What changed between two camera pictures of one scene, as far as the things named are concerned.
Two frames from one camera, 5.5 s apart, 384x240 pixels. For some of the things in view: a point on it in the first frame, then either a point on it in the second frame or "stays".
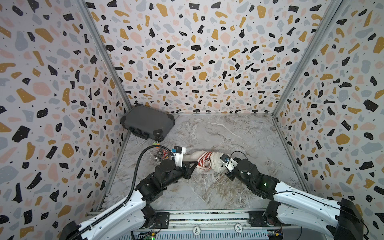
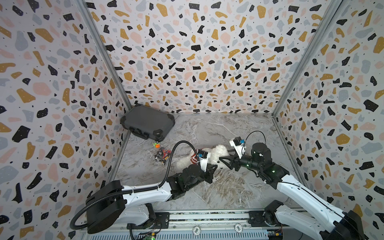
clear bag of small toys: [161, 153] stays
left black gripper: [186, 171] to [205, 172]
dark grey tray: [147, 122] stays
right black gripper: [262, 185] to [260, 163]
